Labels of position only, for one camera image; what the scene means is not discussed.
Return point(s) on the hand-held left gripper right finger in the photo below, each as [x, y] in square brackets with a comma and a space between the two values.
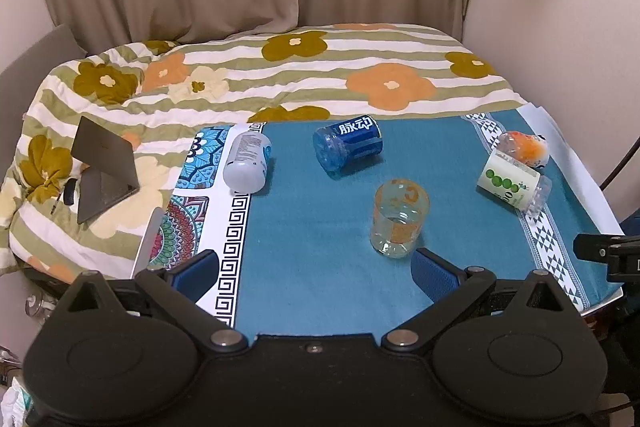
[434, 278]

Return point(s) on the floral striped blanket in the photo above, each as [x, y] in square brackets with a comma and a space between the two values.
[350, 57]

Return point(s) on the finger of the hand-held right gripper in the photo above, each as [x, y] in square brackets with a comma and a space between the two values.
[595, 247]

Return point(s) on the white plastic bottle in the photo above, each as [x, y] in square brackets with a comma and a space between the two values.
[247, 161]

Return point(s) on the silver laptop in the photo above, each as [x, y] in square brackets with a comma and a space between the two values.
[149, 241]

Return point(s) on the grey tablet with stand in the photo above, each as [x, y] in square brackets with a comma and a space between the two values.
[102, 159]

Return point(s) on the blue labelled bottle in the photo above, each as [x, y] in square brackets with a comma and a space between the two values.
[347, 148]

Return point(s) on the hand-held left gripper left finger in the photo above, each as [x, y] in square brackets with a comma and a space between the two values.
[196, 276]

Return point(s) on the clear cup with orange print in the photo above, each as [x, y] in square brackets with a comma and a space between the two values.
[400, 219]

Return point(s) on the teal patterned tablecloth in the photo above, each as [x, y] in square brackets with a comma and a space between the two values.
[310, 232]

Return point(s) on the grey headboard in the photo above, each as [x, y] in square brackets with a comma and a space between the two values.
[40, 52]

